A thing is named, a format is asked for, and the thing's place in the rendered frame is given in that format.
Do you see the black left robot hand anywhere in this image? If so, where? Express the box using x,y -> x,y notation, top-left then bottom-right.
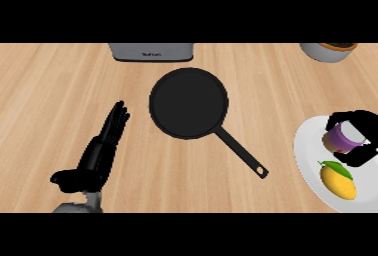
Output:
49,100 -> 131,194

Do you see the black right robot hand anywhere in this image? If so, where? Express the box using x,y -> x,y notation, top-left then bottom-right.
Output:
325,109 -> 378,168

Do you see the purple can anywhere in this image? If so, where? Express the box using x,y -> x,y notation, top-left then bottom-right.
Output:
322,120 -> 372,154

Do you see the white plate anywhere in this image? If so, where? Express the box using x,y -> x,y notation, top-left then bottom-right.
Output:
292,115 -> 378,214

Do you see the black frying pan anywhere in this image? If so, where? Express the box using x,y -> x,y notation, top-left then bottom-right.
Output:
148,67 -> 270,180

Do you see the yellow mango with leaf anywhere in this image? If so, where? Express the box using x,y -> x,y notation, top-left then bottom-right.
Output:
317,160 -> 357,201

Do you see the grey toaster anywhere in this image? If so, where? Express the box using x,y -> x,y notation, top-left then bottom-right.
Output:
108,42 -> 195,63

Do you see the white plant pot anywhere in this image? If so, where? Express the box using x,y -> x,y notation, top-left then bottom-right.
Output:
298,42 -> 360,64

